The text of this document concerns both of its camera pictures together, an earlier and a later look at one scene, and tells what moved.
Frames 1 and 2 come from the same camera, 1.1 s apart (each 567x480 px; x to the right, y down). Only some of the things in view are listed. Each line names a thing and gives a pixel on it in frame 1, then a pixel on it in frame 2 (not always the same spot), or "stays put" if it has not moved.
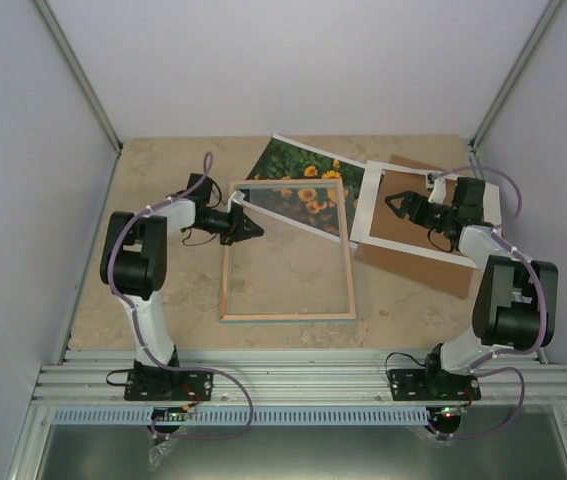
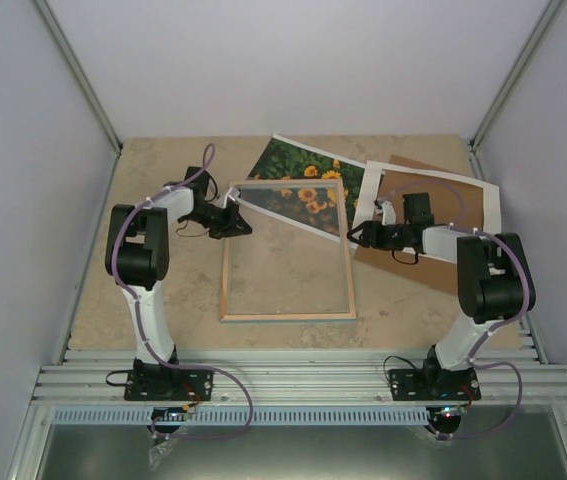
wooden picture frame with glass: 298,269 stays put
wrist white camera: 438,194 → 386,210
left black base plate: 162,384 stays put
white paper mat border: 367,207 stays put
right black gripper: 412,200 → 371,237
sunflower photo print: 315,206 stays put
